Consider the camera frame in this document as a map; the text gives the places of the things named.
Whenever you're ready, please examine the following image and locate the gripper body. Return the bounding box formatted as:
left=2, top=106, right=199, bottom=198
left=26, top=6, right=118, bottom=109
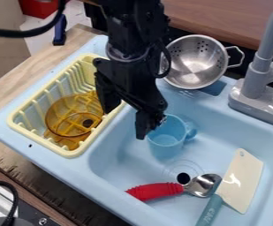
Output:
left=92, top=49, right=170, bottom=119

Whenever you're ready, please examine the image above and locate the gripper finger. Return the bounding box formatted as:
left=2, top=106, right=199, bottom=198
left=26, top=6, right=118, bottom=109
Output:
left=93, top=72, right=124, bottom=115
left=134, top=109, right=165, bottom=140

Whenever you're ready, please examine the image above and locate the light blue toy sink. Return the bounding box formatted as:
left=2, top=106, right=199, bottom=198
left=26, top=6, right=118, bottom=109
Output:
left=0, top=34, right=273, bottom=226

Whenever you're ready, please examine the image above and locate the light blue cup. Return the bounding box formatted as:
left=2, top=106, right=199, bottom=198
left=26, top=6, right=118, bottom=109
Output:
left=145, top=113, right=199, bottom=160

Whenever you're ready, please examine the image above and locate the clear orange cup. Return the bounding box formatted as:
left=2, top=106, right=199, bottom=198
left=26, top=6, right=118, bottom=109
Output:
left=42, top=90, right=106, bottom=151

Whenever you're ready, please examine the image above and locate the silver strainer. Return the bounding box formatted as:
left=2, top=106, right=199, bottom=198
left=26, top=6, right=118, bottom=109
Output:
left=158, top=34, right=246, bottom=91

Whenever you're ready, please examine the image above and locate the yellow dish rack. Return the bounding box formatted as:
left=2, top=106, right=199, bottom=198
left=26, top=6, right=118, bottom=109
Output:
left=6, top=53, right=128, bottom=159

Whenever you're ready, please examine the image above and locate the blue clamp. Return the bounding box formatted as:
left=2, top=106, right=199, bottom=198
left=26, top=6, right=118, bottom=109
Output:
left=50, top=13, right=69, bottom=47

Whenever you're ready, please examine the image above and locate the red box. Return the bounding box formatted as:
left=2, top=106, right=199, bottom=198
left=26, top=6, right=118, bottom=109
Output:
left=17, top=0, right=62, bottom=19

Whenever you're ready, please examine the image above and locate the grey tap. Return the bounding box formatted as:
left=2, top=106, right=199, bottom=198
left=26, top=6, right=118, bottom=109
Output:
left=226, top=0, right=273, bottom=128

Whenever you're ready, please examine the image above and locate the silver spoon with red handle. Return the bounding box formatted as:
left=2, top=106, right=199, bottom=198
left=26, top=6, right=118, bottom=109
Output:
left=124, top=173, right=224, bottom=203

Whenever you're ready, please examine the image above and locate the black cable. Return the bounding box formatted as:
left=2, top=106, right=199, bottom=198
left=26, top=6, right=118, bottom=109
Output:
left=0, top=0, right=71, bottom=38
left=0, top=180, right=21, bottom=226

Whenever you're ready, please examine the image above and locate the cream toy cleaver blue handle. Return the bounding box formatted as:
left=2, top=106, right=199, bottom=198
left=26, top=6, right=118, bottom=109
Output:
left=193, top=147, right=265, bottom=226

